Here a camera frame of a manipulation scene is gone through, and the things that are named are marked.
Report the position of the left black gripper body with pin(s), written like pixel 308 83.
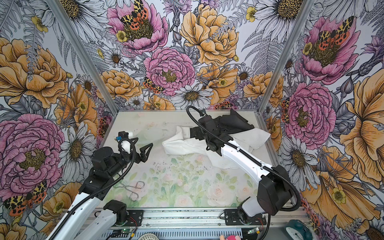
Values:
pixel 133 156

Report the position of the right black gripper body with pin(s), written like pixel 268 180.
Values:
pixel 197 131

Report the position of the white cloth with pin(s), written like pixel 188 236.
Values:
pixel 182 144

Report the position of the black cloth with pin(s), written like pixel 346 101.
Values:
pixel 232 123

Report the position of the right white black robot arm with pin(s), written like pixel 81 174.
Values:
pixel 275 191

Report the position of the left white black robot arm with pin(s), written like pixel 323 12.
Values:
pixel 108 169

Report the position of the metal scissors forceps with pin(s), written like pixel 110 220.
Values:
pixel 133 190

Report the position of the white round fan grille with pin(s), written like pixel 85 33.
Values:
pixel 148 236

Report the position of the pink toy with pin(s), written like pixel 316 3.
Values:
pixel 232 237

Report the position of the green circuit board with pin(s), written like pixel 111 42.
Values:
pixel 253 231

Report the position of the teal round object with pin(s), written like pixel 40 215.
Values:
pixel 297 230

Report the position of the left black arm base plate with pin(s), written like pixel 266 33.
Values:
pixel 133 218

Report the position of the aluminium front rail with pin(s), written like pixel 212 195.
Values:
pixel 171 218

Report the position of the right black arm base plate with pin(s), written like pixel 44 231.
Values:
pixel 235 217

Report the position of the left aluminium corner post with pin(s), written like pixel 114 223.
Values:
pixel 71 33

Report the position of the aluminium corner post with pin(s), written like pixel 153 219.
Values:
pixel 71 33
pixel 302 17

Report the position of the right aluminium corner post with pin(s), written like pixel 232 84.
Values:
pixel 302 17

